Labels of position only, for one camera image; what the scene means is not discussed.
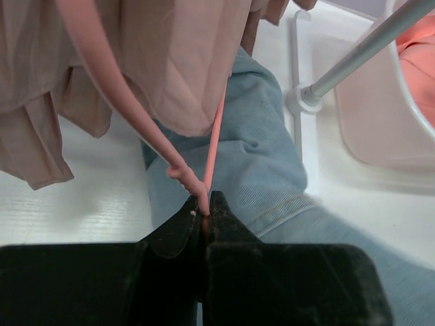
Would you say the white metal clothes rack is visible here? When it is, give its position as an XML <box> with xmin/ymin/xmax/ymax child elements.
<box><xmin>285</xmin><ymin>1</ymin><xmax>434</xmax><ymax>164</ymax></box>

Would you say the white plastic basket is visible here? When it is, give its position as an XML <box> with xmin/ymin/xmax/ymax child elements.
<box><xmin>335</xmin><ymin>43</ymin><xmax>434</xmax><ymax>171</ymax></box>

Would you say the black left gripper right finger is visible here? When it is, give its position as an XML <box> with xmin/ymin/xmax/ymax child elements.
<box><xmin>205</xmin><ymin>191</ymin><xmax>262</xmax><ymax>246</ymax></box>

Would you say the salmon pink skirt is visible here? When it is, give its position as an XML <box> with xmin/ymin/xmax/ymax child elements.
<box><xmin>396</xmin><ymin>14</ymin><xmax>435</xmax><ymax>125</ymax></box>

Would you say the blue grey garment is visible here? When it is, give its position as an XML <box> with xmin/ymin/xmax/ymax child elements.
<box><xmin>141</xmin><ymin>46</ymin><xmax>435</xmax><ymax>326</ymax></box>

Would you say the dusty pink garment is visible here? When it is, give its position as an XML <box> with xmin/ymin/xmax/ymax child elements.
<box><xmin>0</xmin><ymin>0</ymin><xmax>319</xmax><ymax>191</ymax></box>

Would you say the pink hanger with blue garment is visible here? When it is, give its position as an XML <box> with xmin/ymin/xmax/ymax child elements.
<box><xmin>56</xmin><ymin>0</ymin><xmax>225</xmax><ymax>217</ymax></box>

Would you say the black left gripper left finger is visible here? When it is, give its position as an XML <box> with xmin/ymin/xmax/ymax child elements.
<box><xmin>137</xmin><ymin>196</ymin><xmax>202</xmax><ymax>260</ymax></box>

